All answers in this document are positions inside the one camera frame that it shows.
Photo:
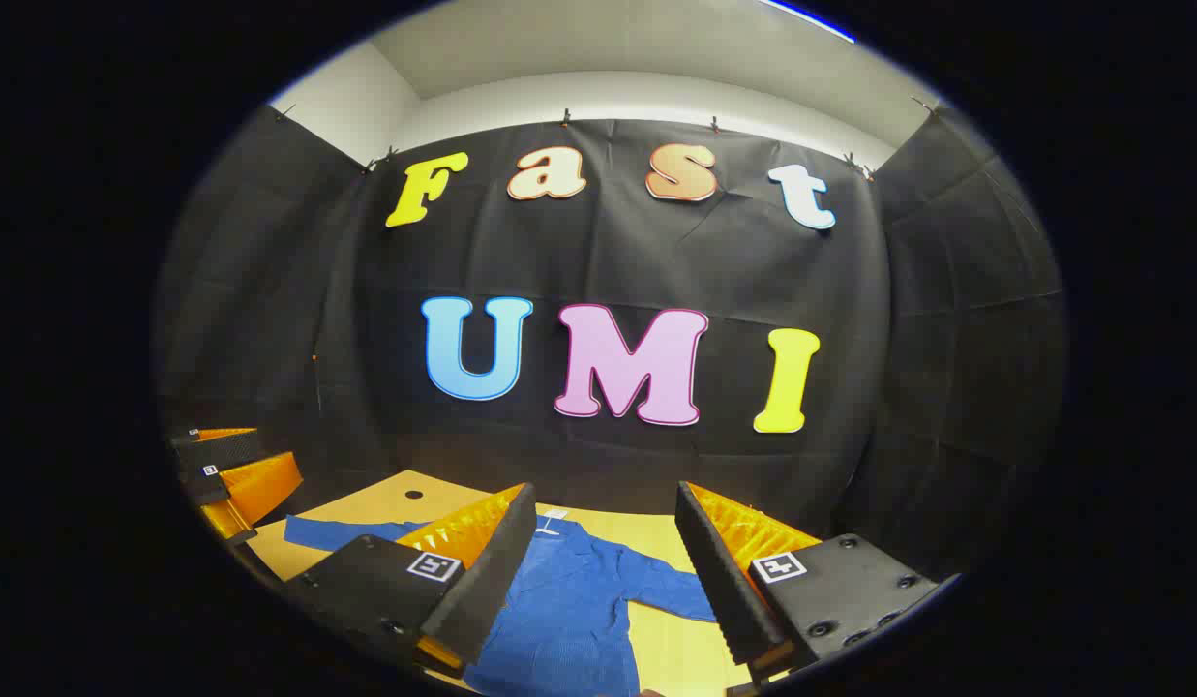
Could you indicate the blue button shirt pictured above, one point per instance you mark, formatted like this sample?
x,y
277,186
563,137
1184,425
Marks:
x,y
569,600

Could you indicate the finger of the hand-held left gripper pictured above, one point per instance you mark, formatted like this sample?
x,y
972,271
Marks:
x,y
203,482
221,450

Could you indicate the white paper hang tag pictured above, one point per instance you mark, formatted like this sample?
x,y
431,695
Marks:
x,y
552,518

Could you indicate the black backdrop cloth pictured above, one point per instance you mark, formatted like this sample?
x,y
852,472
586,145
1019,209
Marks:
x,y
608,261

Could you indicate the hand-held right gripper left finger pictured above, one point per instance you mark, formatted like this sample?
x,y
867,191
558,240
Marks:
x,y
492,581

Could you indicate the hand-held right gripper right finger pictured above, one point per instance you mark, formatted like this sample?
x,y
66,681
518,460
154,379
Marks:
x,y
719,581

